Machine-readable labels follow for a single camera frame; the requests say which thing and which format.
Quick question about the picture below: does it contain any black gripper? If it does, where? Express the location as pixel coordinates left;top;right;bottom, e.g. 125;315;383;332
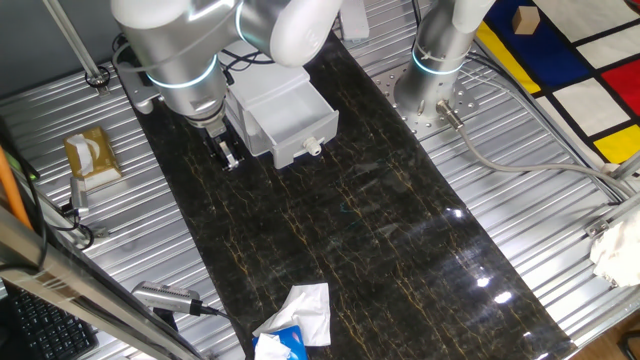
203;123;246;171

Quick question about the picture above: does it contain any gold tissue box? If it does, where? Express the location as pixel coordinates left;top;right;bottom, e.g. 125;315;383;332
63;125;124;191

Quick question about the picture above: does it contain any black marble pattern mat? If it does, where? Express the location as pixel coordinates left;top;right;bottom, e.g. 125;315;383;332
110;4;579;360

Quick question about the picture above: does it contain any flat white tissue sheet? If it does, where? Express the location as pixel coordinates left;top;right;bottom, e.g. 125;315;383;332
252;282;332;348

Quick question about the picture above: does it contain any slanted aluminium pole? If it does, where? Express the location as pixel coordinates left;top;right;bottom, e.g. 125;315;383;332
42;0;111;96

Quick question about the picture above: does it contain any blue tissue pack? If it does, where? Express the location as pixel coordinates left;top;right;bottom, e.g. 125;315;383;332
251;324;309;360

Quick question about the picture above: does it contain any crumpled white tissue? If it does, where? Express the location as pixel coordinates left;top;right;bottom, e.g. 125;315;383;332
254;333;292;360

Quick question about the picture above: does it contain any orange pole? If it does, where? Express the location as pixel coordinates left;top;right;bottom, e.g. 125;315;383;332
0;147;34;231

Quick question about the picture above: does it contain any black keyboard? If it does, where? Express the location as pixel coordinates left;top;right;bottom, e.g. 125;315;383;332
7;289;100;360

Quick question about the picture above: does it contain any small wooden cube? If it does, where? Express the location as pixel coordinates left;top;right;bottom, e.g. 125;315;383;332
511;5;542;36

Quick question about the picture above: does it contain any colourful block pattern cloth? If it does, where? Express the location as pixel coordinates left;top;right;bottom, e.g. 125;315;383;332
474;0;640;166

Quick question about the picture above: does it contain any bunched white cloth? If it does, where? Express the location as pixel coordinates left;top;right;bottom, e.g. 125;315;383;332
589;209;640;289

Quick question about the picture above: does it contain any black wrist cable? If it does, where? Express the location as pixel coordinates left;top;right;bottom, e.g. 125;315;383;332
218;47;277;87

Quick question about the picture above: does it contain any wrist camera with grey bracket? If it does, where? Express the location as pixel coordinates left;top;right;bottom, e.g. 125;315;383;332
113;33;162;115

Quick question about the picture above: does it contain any small grey camera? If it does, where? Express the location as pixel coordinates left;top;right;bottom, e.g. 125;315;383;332
68;176;91;219

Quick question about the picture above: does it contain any silver ribbed camera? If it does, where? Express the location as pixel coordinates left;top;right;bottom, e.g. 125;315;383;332
130;280;204;317

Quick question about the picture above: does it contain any black camera cable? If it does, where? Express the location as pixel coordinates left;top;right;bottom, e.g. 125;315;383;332
198;303;251;354

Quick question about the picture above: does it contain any aluminium frame bar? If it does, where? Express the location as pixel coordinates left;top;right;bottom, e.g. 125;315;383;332
0;207;206;360

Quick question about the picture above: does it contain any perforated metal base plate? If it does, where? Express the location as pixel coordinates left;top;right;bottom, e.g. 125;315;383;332
372;64;479;141

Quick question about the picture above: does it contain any thick grey robot cable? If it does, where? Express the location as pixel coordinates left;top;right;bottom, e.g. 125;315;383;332
435;99;636;199

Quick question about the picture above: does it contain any thin cable bundle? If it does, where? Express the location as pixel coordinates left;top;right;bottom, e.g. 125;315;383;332
463;49;626;201

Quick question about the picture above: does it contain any aluminium frame profile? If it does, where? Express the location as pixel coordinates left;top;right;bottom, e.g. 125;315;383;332
583;149;640;240

